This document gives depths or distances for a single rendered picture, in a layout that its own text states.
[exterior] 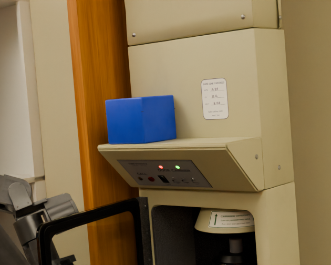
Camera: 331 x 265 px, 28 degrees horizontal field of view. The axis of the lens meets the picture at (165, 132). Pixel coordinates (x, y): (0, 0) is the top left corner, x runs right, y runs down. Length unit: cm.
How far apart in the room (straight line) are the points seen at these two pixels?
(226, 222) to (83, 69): 43
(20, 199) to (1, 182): 5
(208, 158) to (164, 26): 32
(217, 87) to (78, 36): 32
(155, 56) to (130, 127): 18
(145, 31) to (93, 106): 19
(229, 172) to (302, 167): 52
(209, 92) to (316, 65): 43
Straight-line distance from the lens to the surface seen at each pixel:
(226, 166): 119
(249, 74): 124
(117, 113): 130
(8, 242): 102
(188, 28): 132
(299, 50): 167
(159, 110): 130
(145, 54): 139
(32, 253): 133
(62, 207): 135
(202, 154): 118
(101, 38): 145
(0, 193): 135
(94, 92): 142
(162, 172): 130
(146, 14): 139
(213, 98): 129
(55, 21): 226
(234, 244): 142
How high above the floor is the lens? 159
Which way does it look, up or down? 3 degrees down
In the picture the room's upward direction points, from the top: 4 degrees counter-clockwise
